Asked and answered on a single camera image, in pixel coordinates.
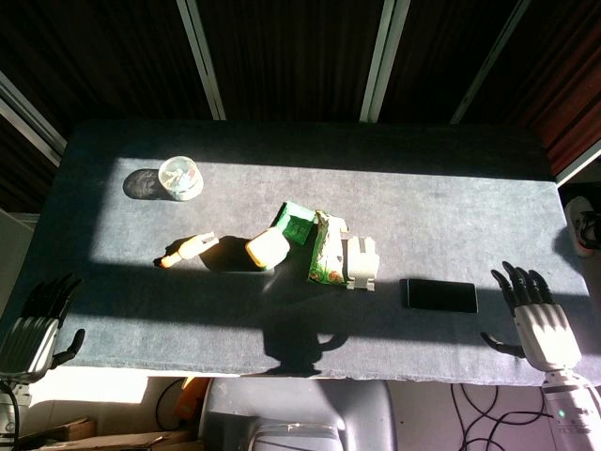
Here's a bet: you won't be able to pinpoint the black looped cable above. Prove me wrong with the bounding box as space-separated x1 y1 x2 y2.
154 378 189 431

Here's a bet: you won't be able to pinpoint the grey robot torso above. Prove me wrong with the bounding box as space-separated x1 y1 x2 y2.
199 378 398 451

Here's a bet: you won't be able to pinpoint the orange object under table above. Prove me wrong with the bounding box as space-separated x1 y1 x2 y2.
174 377 210 422

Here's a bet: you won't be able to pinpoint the white window frame rail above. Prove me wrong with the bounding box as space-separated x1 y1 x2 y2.
556 140 601 184
0 70 67 165

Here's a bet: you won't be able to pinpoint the clear plastic jar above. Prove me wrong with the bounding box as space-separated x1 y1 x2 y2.
158 156 205 202

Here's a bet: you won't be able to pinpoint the white sneaker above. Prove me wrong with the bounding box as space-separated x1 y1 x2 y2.
564 195 601 257

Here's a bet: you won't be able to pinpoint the dark blue tablecloth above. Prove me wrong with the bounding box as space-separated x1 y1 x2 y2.
0 119 591 386

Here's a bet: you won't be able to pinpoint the green snack bag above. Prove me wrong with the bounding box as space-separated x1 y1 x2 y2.
307 210 349 286

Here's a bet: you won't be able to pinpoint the black smartphone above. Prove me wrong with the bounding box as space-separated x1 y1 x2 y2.
399 277 479 315

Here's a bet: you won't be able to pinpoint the black floor cables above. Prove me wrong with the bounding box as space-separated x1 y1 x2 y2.
450 382 558 451

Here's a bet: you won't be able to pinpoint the flat cardboard box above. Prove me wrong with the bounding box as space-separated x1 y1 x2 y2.
18 416 206 451

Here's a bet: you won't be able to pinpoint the orange white small bottle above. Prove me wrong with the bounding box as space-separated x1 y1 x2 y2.
159 232 220 269

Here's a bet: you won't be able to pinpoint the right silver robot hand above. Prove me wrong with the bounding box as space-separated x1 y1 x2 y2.
480 260 583 377

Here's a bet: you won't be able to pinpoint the small green carton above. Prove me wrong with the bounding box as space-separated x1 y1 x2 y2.
274 201 316 246

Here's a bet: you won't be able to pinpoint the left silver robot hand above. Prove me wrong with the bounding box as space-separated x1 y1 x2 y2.
0 272 86 381

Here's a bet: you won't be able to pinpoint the white window post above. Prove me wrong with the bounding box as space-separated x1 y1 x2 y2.
360 0 412 123
449 0 532 126
177 0 226 121

